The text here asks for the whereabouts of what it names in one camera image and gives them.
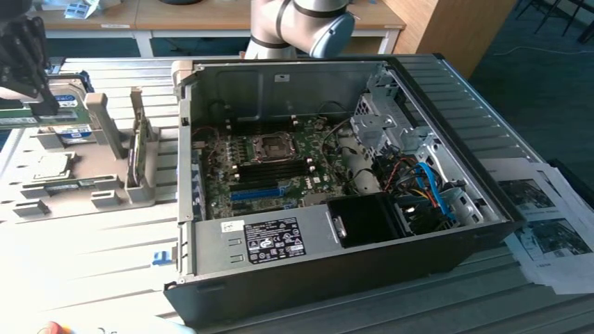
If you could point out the hard disk with blue label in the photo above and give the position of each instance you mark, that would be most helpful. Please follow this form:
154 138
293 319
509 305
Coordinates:
77 134

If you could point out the CPU socket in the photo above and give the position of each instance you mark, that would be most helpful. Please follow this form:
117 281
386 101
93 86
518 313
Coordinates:
271 149

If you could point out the black fan shroud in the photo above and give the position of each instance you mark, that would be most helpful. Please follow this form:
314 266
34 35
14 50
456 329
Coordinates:
366 219

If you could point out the wooden cabinet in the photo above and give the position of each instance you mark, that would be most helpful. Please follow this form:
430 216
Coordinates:
454 31

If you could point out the green motherboard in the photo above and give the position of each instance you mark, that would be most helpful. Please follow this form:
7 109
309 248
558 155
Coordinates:
321 146

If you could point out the silver CPU chip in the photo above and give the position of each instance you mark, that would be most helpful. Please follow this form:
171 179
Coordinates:
54 167

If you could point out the wooden desk with white frame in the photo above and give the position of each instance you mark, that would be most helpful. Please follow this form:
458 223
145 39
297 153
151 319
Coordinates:
199 17

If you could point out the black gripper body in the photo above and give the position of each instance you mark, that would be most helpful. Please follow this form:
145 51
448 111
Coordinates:
21 55

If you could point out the green RAM stick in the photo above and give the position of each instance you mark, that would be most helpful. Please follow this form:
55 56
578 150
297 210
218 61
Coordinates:
65 187
19 119

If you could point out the orange red object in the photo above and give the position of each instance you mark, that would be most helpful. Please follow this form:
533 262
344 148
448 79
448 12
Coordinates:
55 328

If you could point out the black RAM slot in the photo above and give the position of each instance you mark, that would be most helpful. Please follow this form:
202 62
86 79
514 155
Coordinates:
278 178
275 170
274 166
275 174

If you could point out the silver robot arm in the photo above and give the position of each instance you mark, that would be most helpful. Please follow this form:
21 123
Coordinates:
297 24

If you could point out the blue expansion slot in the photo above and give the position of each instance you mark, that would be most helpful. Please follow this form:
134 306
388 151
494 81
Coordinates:
255 195

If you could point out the black PC case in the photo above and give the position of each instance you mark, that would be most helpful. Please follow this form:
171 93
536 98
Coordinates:
325 288

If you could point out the silver power supply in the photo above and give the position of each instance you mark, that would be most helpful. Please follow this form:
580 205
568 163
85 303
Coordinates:
223 243

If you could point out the printed paper sheets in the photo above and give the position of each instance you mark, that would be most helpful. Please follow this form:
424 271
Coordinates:
552 236

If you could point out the blue plastic clip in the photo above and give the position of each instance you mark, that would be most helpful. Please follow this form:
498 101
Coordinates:
162 259

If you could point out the blue white paper labels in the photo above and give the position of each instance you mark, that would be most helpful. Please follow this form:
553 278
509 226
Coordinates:
79 10

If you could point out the silver metal disk bay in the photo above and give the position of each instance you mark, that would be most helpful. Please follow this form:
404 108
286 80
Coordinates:
385 132

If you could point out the black chair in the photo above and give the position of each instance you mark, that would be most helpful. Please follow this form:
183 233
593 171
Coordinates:
566 17

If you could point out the black expansion slot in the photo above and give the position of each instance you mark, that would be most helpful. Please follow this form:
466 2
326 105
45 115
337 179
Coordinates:
249 207

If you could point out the grey parts rack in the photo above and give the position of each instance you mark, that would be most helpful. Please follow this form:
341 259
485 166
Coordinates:
107 205

